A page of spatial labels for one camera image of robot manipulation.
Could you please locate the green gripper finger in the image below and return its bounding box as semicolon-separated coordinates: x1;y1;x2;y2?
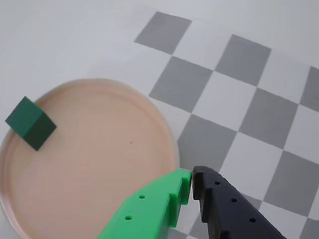
96;168;193;239

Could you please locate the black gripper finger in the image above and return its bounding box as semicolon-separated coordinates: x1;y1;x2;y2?
190;165;287;239

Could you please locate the dark green dice cube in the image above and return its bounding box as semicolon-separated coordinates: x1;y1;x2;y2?
4;96;57;152

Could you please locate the beige round plate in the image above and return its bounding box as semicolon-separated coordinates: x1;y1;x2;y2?
0;78;180;239

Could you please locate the grey white checkered mat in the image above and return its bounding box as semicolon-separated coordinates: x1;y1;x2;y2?
133;11;319;239

